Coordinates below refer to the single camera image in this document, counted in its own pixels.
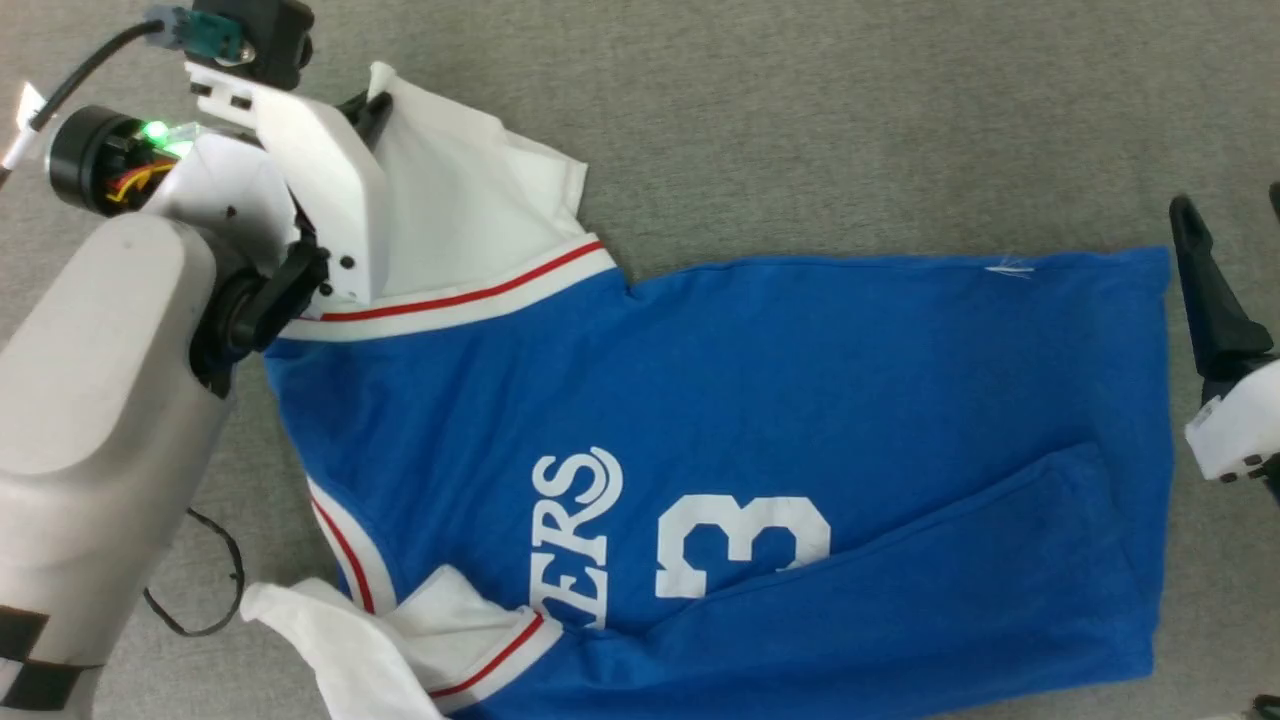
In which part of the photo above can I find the blue and white jersey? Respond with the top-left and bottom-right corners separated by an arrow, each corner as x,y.
240,62 -> 1173,720

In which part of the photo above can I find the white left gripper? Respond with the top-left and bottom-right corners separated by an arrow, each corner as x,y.
48,65 -> 393,306

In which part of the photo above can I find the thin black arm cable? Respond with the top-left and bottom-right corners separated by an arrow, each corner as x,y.
143,507 -> 247,638

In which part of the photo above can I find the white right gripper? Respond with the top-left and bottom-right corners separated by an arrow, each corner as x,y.
1170,180 -> 1280,483

